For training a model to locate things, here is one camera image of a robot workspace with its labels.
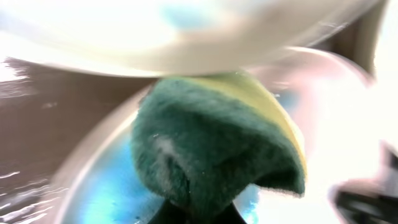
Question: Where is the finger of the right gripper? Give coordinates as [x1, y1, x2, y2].
[333, 142, 397, 224]

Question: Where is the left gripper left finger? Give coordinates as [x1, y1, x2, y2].
[147, 200, 190, 224]

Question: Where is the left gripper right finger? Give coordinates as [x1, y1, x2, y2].
[214, 203, 247, 224]

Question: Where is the green yellow sponge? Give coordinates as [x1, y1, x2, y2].
[131, 73, 307, 220]

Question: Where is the white plate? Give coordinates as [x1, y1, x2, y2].
[1, 0, 374, 77]
[42, 47, 397, 224]

